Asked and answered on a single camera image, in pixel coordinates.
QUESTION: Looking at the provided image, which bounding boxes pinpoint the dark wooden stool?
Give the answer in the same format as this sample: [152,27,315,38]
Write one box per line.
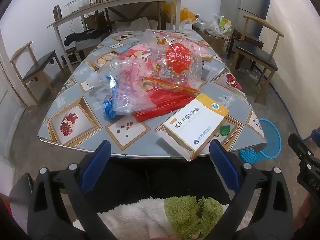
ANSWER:
[226,29,264,60]

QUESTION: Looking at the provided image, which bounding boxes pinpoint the blue plastic basket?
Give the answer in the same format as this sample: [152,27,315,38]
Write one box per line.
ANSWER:
[239,118,282,164]

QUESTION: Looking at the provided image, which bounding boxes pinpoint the white mattress blue edge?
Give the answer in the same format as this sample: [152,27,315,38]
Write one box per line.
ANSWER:
[257,0,320,140]

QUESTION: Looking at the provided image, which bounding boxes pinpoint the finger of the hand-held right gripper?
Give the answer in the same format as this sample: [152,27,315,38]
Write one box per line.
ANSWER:
[288,133,315,166]

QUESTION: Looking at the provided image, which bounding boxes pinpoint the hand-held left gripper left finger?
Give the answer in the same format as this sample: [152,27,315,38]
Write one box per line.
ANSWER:
[27,140,118,240]

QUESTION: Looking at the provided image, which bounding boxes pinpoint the white side table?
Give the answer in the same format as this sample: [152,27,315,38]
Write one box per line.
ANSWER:
[47,0,182,74]

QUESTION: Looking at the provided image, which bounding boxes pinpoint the red plastic packet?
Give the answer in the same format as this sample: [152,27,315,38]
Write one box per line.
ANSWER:
[134,77,200,122]

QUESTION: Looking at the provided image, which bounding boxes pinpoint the white yellow medicine box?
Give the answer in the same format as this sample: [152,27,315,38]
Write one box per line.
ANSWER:
[162,93,229,162]

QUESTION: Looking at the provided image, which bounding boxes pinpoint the white door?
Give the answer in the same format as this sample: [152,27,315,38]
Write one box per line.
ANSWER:
[0,42,25,153]

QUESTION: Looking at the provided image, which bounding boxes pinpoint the blue white wrapper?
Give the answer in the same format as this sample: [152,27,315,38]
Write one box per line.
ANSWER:
[103,75,118,120]

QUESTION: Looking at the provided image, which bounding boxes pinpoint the clear spout pouch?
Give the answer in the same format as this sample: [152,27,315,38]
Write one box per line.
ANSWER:
[84,71,113,98]

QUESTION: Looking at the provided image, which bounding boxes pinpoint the white sack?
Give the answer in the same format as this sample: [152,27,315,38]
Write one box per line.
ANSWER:
[114,17,150,33]

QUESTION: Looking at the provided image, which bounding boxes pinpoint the wooden chair black seat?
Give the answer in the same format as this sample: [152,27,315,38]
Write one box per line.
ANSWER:
[226,14,285,103]
[10,41,64,105]

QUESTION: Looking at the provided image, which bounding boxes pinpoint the cardboard box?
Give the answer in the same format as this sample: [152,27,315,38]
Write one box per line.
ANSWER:
[200,30,229,53]

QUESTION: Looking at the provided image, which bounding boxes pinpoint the fruit print tablecloth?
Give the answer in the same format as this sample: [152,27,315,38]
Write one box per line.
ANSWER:
[37,30,265,162]

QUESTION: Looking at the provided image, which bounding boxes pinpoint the glass bowl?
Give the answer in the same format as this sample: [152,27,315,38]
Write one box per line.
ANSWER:
[64,0,92,14]

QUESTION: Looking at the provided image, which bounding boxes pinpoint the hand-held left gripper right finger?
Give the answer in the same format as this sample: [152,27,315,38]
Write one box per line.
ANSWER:
[209,139,294,240]

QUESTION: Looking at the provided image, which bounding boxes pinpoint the white green fluffy garment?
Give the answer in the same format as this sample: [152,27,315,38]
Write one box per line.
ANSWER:
[72,196,253,240]

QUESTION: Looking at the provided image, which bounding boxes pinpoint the clear plastic bag red print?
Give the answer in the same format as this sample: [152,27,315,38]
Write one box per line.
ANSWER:
[112,29,203,115]

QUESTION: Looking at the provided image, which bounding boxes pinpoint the pile of plastic bags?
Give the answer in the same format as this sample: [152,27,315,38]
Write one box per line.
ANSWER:
[192,14,233,38]

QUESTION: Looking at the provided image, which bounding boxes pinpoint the black bag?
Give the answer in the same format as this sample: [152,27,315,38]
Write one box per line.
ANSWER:
[64,30,105,47]

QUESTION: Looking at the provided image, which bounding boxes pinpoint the yellow plastic bag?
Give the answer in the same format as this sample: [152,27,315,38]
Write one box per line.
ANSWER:
[179,8,197,22]

